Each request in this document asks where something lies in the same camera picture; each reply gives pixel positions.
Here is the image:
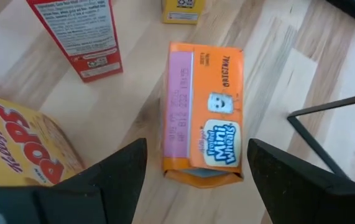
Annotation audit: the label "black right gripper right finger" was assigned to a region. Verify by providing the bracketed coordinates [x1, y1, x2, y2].
[246, 138, 355, 224]

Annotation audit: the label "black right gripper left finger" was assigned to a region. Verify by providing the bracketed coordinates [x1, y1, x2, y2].
[34, 138, 149, 224]

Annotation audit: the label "yellow Corn Pops cereal box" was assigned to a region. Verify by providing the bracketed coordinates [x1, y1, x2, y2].
[160, 0, 206, 25]
[0, 91, 85, 187]

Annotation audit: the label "orange Frosted Mini Wheats box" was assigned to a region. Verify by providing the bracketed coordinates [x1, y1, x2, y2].
[161, 42, 245, 189]

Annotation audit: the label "red Froot Loops cereal box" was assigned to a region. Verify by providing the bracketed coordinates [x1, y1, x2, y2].
[26, 0, 124, 83]

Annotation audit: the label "wooden shelf black metal legs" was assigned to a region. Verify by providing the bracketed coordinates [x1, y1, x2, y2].
[287, 91, 355, 180]

